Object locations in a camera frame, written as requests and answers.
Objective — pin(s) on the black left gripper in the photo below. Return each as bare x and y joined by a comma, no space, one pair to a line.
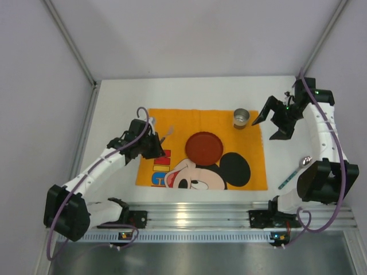
156,146

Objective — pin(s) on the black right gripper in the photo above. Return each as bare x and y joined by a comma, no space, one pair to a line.
280,116

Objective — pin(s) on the fork with teal handle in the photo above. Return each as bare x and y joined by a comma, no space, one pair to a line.
168,133

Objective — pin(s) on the metal cup brown base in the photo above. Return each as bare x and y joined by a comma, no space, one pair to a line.
240,118

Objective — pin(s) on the red round plate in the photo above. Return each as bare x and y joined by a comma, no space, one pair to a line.
204,148

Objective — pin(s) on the orange cartoon mouse towel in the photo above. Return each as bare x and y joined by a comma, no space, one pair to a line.
241,167

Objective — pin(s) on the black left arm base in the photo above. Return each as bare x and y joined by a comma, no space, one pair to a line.
135,218

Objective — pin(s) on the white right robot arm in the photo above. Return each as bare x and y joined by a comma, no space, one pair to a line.
330,176

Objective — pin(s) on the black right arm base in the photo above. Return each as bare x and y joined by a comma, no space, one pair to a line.
272,218

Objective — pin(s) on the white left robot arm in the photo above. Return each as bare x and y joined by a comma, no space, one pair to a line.
67,210

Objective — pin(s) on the slotted grey cable duct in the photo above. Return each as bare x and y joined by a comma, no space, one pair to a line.
186,236

